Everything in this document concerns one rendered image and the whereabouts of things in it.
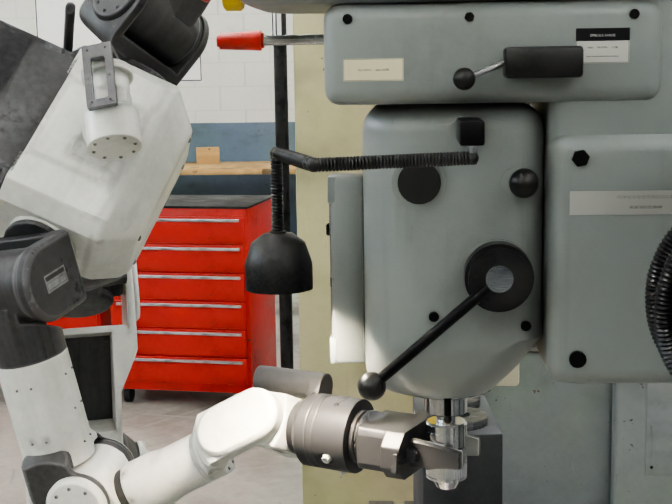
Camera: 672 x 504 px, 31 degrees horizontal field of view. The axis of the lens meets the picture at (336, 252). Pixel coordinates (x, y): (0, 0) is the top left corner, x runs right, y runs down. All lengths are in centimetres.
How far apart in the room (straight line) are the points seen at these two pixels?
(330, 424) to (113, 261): 38
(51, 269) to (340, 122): 166
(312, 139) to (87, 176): 156
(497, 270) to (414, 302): 10
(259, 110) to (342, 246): 910
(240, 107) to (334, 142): 739
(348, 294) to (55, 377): 40
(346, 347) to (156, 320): 477
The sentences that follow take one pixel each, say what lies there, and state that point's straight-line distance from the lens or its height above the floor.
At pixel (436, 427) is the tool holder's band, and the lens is 139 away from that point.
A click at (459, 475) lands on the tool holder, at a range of 141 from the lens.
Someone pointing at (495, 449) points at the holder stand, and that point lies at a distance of 186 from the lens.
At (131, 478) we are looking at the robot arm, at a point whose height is 117.
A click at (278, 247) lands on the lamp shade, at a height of 148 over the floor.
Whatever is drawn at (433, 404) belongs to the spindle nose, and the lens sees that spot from 139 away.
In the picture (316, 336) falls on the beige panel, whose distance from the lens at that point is 316.
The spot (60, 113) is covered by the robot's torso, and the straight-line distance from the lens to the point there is 162.
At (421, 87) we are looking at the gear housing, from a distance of 123.
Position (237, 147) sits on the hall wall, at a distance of 1047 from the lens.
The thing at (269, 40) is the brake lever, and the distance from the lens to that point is 146.
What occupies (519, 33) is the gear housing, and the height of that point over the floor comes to 170.
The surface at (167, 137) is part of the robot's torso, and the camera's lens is 164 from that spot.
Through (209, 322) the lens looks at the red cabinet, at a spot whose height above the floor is 43.
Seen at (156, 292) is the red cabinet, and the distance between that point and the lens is 609.
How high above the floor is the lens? 167
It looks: 9 degrees down
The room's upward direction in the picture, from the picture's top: 1 degrees counter-clockwise
